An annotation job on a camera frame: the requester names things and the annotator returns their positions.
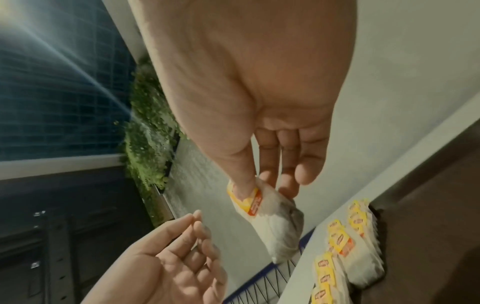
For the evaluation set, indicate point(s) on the person's right hand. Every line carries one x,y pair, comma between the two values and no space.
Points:
243,74

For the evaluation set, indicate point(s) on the large glass window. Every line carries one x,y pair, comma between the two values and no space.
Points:
48,89

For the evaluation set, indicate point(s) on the person's left hand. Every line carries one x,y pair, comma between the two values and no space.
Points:
157,273

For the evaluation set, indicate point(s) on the green plant wall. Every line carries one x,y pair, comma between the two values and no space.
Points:
150,133

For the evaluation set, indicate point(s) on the brown plastic tray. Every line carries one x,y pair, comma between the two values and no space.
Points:
431,222

